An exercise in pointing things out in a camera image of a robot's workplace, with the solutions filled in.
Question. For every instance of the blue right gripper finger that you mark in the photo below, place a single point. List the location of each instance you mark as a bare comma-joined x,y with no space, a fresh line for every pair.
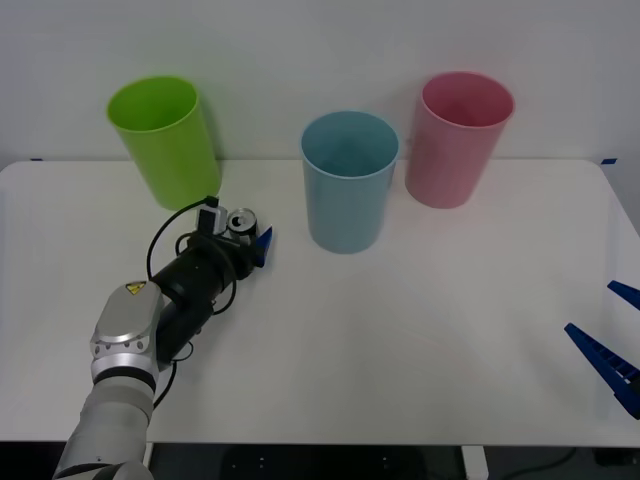
602,362
627,293

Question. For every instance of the dark drink can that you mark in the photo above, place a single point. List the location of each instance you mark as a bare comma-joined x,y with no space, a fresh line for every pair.
243,221

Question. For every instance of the white table leg foot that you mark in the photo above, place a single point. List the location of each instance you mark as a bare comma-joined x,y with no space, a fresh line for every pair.
474,460

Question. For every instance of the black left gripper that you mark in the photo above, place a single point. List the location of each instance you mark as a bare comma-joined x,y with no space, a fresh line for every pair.
239,260

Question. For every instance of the green plastic bin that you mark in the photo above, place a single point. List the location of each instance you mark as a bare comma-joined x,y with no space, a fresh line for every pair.
165,150

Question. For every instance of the pale blue plastic bin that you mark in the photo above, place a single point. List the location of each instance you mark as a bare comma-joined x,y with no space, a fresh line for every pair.
345,210

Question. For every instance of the pink plastic bin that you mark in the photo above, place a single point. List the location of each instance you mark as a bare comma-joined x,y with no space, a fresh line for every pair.
445,160

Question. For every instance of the silver and black left arm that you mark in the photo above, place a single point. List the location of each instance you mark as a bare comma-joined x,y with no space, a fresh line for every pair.
125,320

